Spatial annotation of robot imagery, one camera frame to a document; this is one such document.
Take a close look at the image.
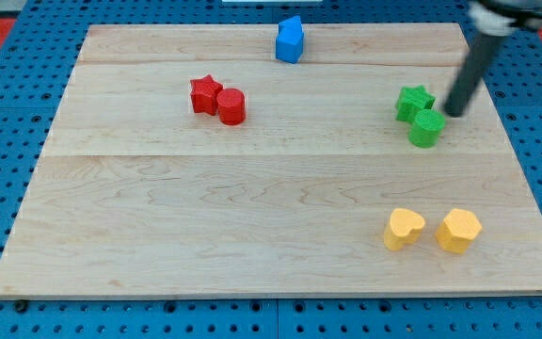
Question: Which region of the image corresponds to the blue pentagon block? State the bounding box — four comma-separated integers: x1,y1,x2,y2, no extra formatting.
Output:
278,15,303,33

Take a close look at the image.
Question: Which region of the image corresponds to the blue cube block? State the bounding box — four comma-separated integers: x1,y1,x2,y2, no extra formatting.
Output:
276,29,304,64

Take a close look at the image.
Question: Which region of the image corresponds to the wooden board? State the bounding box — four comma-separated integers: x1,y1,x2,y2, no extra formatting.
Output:
0,24,542,300

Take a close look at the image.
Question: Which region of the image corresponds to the yellow hexagon block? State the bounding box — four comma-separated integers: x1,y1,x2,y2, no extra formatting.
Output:
435,208,483,254

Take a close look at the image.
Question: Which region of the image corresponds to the yellow heart block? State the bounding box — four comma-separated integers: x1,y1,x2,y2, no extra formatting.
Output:
383,208,426,251

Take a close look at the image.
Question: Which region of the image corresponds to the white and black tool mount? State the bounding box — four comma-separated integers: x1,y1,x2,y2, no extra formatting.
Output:
469,0,542,37

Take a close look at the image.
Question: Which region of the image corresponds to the red cylinder block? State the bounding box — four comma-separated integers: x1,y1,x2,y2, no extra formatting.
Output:
216,88,246,125

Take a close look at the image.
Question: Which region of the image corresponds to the green cylinder block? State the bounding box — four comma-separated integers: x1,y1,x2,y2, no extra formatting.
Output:
408,109,446,148

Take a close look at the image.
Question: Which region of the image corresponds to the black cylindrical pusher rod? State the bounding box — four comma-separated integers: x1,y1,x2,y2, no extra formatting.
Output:
443,32,504,118

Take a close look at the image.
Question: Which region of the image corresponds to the red star block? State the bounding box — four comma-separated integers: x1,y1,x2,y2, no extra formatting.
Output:
190,74,223,116

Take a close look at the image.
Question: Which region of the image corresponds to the green star block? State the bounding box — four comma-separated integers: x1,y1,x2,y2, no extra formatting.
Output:
395,86,436,123

